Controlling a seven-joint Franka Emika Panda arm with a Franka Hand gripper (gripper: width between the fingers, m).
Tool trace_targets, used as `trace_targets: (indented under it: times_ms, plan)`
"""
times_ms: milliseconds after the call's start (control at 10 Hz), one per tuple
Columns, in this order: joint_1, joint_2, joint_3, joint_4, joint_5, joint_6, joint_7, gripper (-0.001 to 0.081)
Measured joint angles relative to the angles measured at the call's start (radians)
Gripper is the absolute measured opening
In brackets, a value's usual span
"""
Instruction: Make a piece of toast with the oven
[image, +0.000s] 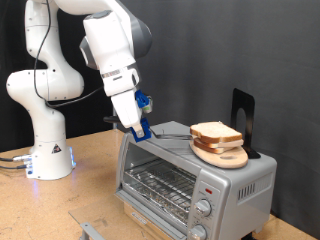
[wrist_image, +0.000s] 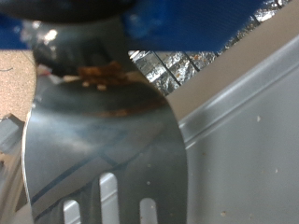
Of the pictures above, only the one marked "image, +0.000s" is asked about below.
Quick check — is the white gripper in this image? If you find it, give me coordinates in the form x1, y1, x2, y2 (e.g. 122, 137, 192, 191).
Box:
102, 67, 146, 139

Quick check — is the spatula with blue grip block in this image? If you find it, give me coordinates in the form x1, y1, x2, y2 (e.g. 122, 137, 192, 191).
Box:
103, 115, 194, 144

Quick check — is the glass oven door with handle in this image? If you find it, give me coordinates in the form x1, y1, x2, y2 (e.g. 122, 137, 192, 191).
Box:
68, 190, 189, 240

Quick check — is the silver toaster oven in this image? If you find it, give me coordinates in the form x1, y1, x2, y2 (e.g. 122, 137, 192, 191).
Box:
114, 120, 278, 240

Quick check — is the silver oven knob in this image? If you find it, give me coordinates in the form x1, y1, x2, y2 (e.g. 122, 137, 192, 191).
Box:
194, 199, 213, 218
189, 223, 208, 240

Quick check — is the round wooden cutting board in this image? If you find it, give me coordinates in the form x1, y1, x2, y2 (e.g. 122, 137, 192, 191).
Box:
188, 134, 249, 170

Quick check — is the black metal bookend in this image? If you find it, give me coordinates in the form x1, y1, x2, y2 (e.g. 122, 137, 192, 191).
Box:
229, 87, 262, 160

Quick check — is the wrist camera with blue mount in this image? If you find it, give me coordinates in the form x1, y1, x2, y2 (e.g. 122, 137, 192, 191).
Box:
134, 89, 154, 114

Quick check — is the wire oven rack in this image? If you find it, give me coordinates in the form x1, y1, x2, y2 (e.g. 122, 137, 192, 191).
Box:
123, 159, 198, 214

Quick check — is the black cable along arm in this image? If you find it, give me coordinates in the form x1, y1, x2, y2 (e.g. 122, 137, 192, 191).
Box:
33, 0, 105, 109

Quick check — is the base cable with silver connector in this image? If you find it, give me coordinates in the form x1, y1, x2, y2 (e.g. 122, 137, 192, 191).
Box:
0, 154, 32, 163

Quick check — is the black base cable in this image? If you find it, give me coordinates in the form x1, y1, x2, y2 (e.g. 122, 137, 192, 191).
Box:
0, 163, 29, 171

